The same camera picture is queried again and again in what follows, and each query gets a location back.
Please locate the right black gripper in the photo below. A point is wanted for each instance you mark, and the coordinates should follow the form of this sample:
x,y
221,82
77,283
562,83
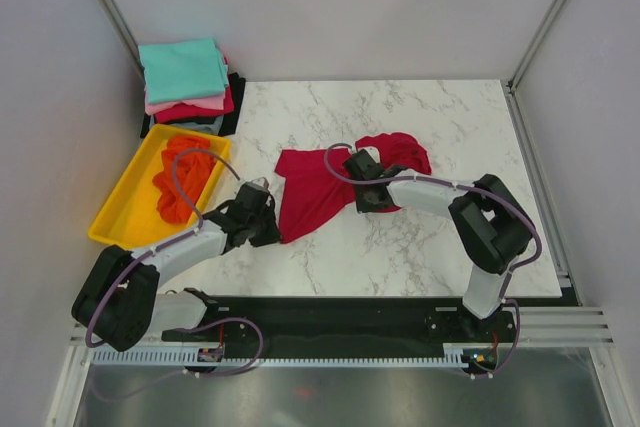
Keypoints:
x,y
364,198

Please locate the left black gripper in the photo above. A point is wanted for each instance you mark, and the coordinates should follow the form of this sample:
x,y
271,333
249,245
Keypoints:
x,y
270,226

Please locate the crimson red t-shirt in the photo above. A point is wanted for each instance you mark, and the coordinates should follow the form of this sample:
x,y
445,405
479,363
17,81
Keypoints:
x,y
312,195

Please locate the yellow plastic tray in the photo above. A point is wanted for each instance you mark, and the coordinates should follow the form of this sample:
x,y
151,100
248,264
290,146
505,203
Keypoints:
x,y
129,217

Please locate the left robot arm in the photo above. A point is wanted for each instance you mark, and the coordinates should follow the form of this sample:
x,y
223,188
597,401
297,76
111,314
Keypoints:
x,y
120,303

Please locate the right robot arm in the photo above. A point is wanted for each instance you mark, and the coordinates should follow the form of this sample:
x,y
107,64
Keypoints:
x,y
496,233

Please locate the orange t-shirt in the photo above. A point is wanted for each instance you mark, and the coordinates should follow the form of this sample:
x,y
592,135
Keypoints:
x,y
191,174

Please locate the folded grey-blue t-shirt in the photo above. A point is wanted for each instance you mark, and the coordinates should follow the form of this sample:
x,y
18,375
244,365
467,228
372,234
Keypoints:
x,y
210,126

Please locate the folded pink t-shirt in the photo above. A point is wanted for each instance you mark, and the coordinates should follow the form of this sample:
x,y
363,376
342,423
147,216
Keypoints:
x,y
215,103

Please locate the folded red t-shirt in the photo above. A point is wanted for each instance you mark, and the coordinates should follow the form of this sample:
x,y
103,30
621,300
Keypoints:
x,y
182,111

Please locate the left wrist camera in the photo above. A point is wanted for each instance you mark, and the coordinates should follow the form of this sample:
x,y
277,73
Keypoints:
x,y
260,184

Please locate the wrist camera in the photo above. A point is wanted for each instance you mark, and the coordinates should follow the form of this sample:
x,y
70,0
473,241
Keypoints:
x,y
373,152
260,184

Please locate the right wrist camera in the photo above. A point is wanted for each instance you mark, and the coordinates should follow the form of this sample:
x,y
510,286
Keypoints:
x,y
373,152

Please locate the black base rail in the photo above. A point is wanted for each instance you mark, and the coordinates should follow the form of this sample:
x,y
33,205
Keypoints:
x,y
342,326

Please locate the white slotted cable duct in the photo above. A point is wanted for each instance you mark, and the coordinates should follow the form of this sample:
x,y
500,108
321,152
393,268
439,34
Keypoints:
x,y
199,357

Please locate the right aluminium frame post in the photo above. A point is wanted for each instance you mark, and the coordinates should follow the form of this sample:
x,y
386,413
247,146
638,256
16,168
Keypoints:
x,y
548,21

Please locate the aluminium frame post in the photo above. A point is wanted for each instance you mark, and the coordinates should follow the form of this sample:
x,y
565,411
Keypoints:
x,y
548,21
123,32

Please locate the aluminium front rail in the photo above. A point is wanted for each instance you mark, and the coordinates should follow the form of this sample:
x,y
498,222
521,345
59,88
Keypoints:
x,y
534,323

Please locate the left aluminium frame post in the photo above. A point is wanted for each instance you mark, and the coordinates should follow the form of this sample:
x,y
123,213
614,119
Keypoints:
x,y
123,32

